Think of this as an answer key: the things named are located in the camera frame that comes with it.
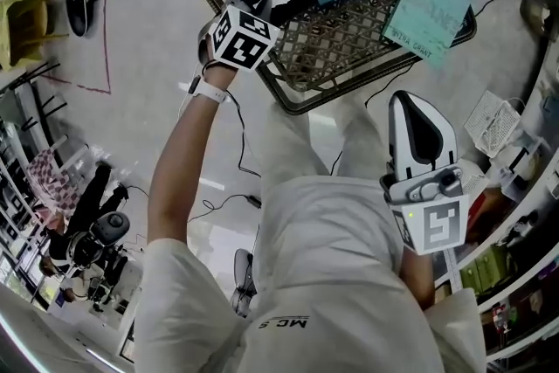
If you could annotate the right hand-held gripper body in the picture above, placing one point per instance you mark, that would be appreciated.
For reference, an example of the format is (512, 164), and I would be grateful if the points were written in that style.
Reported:
(436, 227)

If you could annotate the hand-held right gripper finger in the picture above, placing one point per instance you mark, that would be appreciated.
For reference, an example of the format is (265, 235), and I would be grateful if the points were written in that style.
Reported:
(450, 144)
(395, 144)

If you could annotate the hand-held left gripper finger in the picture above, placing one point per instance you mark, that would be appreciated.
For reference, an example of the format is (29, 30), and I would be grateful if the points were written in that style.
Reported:
(268, 11)
(240, 0)

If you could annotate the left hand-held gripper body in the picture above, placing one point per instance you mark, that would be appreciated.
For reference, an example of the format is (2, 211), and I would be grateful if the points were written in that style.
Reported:
(242, 43)

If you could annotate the person's left forearm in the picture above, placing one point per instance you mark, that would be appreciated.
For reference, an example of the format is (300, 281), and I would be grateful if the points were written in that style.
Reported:
(179, 170)

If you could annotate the person's right forearm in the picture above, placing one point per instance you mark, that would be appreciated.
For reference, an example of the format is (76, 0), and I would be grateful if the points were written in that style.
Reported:
(417, 279)

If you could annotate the white perforated basket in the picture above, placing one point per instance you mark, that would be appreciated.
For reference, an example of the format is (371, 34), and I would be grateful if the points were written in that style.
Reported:
(493, 122)

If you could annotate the white wristwatch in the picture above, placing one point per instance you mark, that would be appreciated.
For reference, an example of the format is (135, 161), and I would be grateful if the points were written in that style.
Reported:
(209, 91)

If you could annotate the dark rattan table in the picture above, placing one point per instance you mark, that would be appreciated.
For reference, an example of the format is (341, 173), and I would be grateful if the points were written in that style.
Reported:
(332, 52)

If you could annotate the white shelf unit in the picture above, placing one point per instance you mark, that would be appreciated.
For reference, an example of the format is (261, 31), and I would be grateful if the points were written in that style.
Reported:
(524, 231)

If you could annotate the person's white trousers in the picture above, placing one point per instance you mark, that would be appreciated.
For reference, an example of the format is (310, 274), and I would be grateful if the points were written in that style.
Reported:
(288, 144)

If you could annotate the person's white shirt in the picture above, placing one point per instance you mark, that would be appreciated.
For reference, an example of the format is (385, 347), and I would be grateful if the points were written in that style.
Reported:
(323, 275)

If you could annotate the light teal book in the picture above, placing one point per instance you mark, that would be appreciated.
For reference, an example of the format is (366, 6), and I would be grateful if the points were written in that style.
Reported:
(428, 13)

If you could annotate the brown bag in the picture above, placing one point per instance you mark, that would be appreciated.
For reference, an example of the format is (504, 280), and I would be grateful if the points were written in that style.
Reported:
(535, 11)

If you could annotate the grey oblong device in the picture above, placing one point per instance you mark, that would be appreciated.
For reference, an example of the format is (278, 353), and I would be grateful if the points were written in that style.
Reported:
(242, 275)

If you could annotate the yellow chair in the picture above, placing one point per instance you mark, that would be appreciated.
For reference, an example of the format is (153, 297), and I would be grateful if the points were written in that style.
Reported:
(26, 26)

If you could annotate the pink checkered cloth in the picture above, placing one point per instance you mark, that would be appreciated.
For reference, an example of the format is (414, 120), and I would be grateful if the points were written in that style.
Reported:
(50, 179)

